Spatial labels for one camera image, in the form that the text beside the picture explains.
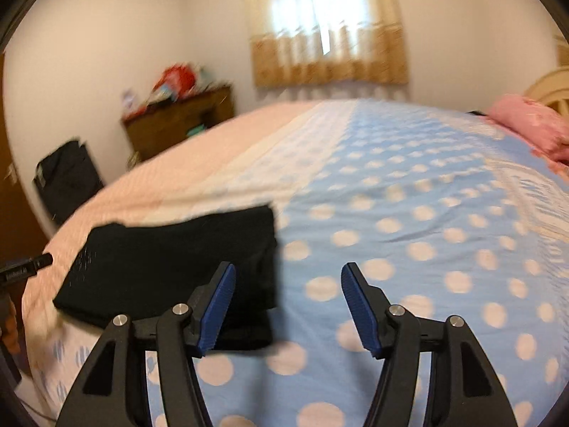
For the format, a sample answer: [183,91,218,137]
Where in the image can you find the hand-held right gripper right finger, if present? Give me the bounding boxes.
[341,262,519,427]

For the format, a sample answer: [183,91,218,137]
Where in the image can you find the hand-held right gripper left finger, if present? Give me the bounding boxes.
[57,262,237,427]

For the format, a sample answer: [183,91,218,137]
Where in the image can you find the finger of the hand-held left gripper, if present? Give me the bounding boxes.
[0,253,54,284]

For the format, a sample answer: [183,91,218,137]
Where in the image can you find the black pants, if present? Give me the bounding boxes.
[52,205,278,351]

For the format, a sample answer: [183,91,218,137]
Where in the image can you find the wooden door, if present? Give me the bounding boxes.
[0,53,49,263]

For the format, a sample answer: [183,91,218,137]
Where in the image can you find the black folding chair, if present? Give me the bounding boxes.
[33,140,105,227]

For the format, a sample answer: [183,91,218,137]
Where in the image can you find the polka dot bedsheet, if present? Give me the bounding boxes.
[21,98,569,427]

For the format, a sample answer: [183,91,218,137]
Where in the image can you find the brown wooden desk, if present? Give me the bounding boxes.
[121,84,235,163]

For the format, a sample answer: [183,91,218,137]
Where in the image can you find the red gift bag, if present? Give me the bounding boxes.
[153,64,197,99]

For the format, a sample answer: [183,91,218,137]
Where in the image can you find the beige patterned curtain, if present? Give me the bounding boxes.
[240,0,410,89]

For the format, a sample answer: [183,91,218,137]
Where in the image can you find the pink pillow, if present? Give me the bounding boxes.
[484,93,569,163]

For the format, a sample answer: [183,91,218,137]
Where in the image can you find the cream wooden headboard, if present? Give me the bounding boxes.
[522,67,569,118]

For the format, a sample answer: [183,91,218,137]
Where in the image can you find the window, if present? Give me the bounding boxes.
[267,0,369,54]

